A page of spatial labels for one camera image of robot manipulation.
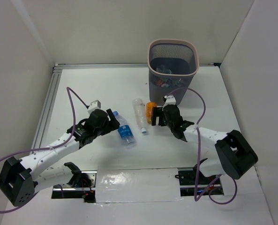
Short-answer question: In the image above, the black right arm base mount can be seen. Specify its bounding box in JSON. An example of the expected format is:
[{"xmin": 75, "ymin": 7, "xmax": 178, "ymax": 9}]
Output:
[{"xmin": 173, "ymin": 158, "xmax": 225, "ymax": 196}]

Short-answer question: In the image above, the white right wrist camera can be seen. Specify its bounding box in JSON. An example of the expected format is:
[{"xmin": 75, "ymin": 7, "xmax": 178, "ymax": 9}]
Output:
[{"xmin": 163, "ymin": 95, "xmax": 176, "ymax": 108}]

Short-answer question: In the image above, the aluminium frame rail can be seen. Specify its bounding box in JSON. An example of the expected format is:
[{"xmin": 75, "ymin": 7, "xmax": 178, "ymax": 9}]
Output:
[{"xmin": 28, "ymin": 63, "xmax": 221, "ymax": 158}]

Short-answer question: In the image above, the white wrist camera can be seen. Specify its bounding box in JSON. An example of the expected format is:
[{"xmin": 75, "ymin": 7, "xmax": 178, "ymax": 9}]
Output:
[
  {"xmin": 163, "ymin": 95, "xmax": 176, "ymax": 108},
  {"xmin": 87, "ymin": 100, "xmax": 101, "ymax": 113}
]

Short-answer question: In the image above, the green white label bottle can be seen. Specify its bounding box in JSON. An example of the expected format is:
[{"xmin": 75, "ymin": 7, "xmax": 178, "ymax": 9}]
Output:
[{"xmin": 156, "ymin": 65, "xmax": 173, "ymax": 74}]

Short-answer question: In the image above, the blue label blue cap bottle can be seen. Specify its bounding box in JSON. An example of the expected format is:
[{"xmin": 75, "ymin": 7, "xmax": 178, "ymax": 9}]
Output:
[{"xmin": 113, "ymin": 111, "xmax": 136, "ymax": 149}]

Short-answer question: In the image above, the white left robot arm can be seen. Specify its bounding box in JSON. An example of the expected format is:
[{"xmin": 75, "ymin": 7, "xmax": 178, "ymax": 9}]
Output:
[{"xmin": 0, "ymin": 109, "xmax": 120, "ymax": 207}]

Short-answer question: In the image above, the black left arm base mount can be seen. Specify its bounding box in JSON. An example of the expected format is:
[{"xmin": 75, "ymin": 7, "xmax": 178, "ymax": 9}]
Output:
[{"xmin": 51, "ymin": 162, "xmax": 97, "ymax": 203}]

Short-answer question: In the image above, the clear unlabelled plastic bottle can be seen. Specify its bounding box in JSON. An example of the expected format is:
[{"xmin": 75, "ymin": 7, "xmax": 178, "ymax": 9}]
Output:
[{"xmin": 132, "ymin": 98, "xmax": 147, "ymax": 135}]

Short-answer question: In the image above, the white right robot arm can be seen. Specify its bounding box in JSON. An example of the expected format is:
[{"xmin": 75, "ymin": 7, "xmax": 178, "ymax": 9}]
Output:
[{"xmin": 151, "ymin": 105, "xmax": 258, "ymax": 184}]

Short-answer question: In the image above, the grey mesh waste bin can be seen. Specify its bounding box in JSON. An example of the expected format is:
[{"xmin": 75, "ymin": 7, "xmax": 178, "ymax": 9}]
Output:
[{"xmin": 148, "ymin": 39, "xmax": 199, "ymax": 105}]

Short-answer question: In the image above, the red label plastic bottle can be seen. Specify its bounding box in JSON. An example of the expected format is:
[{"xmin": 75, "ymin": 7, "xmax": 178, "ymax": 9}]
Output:
[{"xmin": 155, "ymin": 80, "xmax": 170, "ymax": 88}]

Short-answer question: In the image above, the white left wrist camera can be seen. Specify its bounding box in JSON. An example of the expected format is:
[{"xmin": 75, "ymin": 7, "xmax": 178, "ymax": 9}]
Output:
[{"xmin": 87, "ymin": 100, "xmax": 101, "ymax": 113}]

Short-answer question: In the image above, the orange plastic bottle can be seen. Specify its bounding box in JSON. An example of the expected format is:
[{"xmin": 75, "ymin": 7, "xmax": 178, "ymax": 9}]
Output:
[{"xmin": 146, "ymin": 102, "xmax": 157, "ymax": 124}]

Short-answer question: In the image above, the blue label crushed bottle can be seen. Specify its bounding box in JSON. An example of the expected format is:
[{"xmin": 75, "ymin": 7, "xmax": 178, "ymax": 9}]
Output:
[{"xmin": 171, "ymin": 78, "xmax": 187, "ymax": 88}]

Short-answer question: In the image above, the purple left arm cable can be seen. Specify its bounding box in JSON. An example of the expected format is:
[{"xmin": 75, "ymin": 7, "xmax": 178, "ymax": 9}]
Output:
[{"xmin": 0, "ymin": 87, "xmax": 90, "ymax": 214}]

